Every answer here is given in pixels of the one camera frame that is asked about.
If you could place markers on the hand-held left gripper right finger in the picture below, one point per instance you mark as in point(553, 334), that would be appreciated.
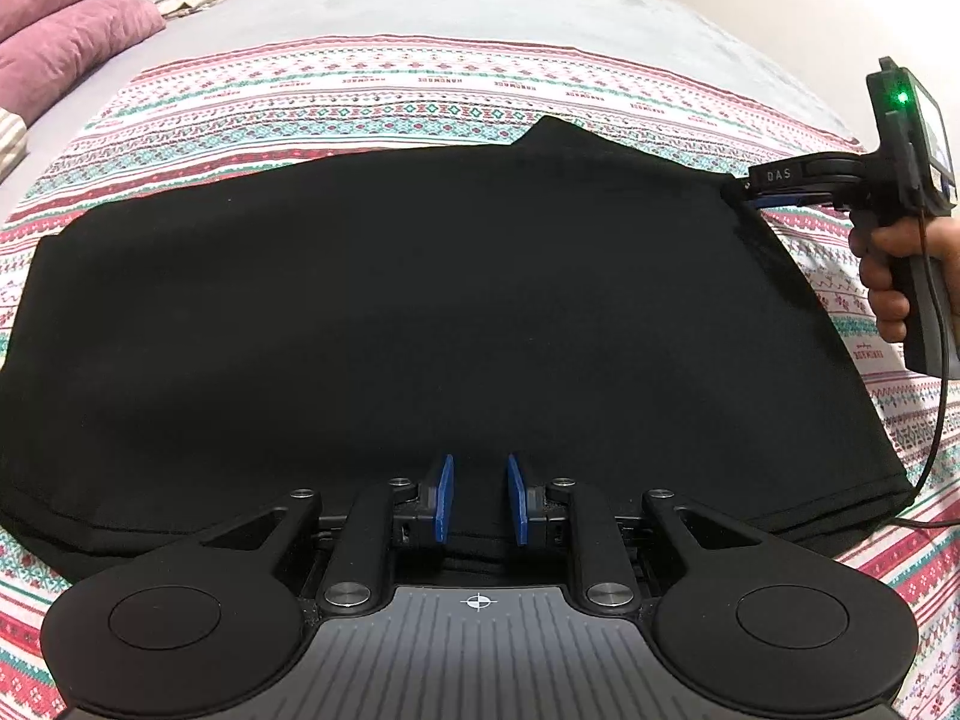
point(517, 499)

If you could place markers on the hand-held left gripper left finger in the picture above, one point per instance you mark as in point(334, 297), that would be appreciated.
point(445, 499)

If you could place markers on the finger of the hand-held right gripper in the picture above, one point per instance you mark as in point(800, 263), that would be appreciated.
point(780, 174)

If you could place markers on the black pants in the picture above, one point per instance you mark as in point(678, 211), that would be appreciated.
point(375, 315)

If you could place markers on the person's right hand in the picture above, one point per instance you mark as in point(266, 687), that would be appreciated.
point(889, 270)

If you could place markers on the bed with grey sheet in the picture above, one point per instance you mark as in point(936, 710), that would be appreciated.
point(450, 7)

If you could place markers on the patterned knit-print blanket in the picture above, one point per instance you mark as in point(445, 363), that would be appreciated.
point(375, 90)

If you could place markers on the beige striped blanket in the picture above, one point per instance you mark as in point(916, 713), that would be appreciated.
point(9, 139)

